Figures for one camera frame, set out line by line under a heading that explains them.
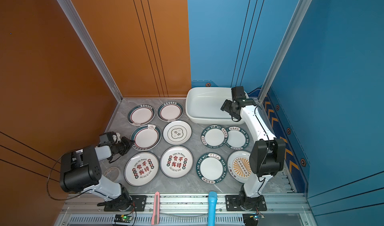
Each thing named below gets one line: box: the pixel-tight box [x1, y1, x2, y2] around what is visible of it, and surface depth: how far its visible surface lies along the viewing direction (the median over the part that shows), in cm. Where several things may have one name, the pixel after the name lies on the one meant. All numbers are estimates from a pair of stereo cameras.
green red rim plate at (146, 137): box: [130, 124, 162, 151], surface depth 99 cm
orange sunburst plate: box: [227, 150, 253, 184], surface depth 86 cm
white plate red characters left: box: [124, 151, 160, 187], surface depth 86 cm
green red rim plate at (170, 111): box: [157, 101, 184, 122], surface depth 114 cm
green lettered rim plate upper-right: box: [225, 126, 250, 150], surface depth 98 cm
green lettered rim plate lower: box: [195, 152, 227, 185], surface depth 86 cm
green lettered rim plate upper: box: [200, 124, 229, 149], surface depth 99 cm
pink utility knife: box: [151, 191, 160, 225], surface depth 72 cm
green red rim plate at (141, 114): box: [127, 104, 156, 126], surface depth 112 cm
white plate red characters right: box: [160, 145, 194, 179], surface depth 88 cm
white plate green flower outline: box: [162, 120, 193, 146], surface depth 101 cm
